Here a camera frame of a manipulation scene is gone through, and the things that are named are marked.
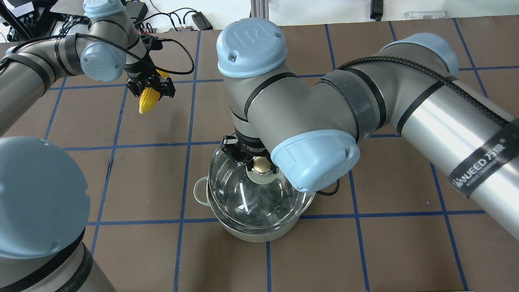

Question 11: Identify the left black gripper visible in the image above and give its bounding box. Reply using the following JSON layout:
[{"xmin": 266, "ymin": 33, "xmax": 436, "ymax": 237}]
[{"xmin": 125, "ymin": 34, "xmax": 176, "ymax": 98}]

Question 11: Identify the pale green electric pot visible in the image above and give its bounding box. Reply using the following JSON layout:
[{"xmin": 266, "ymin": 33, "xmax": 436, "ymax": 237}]
[{"xmin": 193, "ymin": 177, "xmax": 300, "ymax": 243}]

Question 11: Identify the yellow corn cob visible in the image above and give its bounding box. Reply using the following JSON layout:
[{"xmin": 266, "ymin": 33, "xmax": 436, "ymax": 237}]
[{"xmin": 139, "ymin": 70, "xmax": 170, "ymax": 115}]

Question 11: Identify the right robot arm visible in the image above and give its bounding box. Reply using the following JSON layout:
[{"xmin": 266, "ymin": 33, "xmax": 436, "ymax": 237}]
[{"xmin": 216, "ymin": 18, "xmax": 519, "ymax": 237}]

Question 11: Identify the glass pot lid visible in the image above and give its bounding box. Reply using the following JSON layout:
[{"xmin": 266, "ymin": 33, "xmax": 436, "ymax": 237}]
[{"xmin": 209, "ymin": 142, "xmax": 315, "ymax": 229}]

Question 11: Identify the black power adapter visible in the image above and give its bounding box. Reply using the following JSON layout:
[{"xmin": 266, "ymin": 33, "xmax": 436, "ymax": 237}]
[{"xmin": 191, "ymin": 11, "xmax": 213, "ymax": 31}]

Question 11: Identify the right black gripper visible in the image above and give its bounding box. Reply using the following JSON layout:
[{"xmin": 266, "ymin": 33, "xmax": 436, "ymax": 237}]
[{"xmin": 221, "ymin": 134, "xmax": 279, "ymax": 171}]

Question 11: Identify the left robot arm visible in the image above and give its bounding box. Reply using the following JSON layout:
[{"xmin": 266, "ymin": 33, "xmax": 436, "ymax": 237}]
[{"xmin": 0, "ymin": 0, "xmax": 176, "ymax": 134}]

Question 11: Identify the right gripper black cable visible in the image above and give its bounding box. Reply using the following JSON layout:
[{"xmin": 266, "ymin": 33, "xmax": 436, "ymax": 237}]
[{"xmin": 316, "ymin": 56, "xmax": 511, "ymax": 197}]

